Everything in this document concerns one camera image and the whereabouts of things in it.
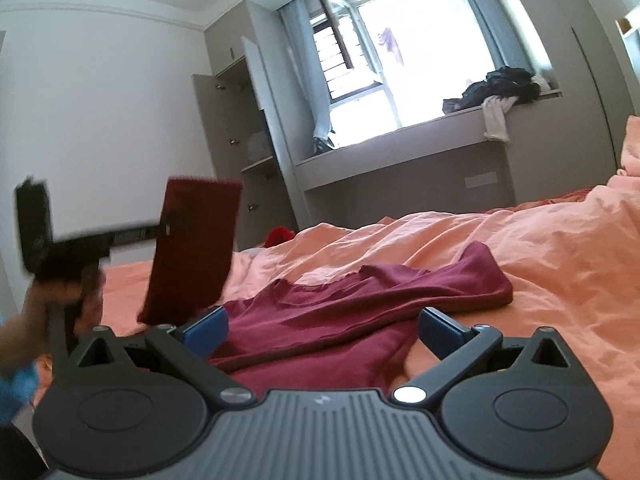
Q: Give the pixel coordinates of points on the person's left hand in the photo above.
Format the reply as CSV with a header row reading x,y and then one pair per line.
x,y
34,307

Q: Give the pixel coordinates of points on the grey wardrobe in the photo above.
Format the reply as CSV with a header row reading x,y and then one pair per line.
x,y
235,125

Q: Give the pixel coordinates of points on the purple hanging garment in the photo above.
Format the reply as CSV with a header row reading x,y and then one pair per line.
x,y
392,45

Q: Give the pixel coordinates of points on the white hanging cloth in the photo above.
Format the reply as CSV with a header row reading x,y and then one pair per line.
x,y
496,116

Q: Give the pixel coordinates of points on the orange pillow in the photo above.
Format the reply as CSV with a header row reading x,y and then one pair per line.
x,y
632,145

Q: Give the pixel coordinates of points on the person's left forearm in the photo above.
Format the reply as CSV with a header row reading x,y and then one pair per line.
x,y
17,385

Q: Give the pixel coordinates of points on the orange duvet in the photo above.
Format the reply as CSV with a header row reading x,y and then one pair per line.
x,y
500,260

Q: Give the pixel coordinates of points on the white wall socket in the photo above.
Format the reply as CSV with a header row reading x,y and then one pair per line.
x,y
480,180

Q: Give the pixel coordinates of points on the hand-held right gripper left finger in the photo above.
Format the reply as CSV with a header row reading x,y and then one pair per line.
x,y
207,331

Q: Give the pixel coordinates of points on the red-orange bed sheet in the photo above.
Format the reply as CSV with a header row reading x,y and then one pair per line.
x,y
130,285

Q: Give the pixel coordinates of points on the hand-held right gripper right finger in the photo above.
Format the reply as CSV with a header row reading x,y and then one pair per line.
x,y
440,332

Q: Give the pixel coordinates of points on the small red cloth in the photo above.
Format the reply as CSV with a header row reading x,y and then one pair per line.
x,y
280,236

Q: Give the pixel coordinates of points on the maroon garment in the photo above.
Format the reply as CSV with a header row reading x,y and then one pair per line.
x,y
350,310

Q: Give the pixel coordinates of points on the dark red cloth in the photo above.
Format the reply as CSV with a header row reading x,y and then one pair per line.
x,y
192,250

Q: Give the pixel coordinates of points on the grey-blue curtain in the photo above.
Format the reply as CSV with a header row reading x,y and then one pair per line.
x,y
305,70

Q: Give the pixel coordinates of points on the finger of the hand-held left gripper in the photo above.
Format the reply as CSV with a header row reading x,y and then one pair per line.
x,y
140,235

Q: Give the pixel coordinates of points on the pile of dark clothes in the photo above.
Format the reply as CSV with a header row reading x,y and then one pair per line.
x,y
500,87

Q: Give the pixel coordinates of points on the grey window bench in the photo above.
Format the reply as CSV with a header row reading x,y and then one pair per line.
x,y
410,160

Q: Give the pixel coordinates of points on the window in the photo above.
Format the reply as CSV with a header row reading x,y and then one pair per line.
x,y
395,55

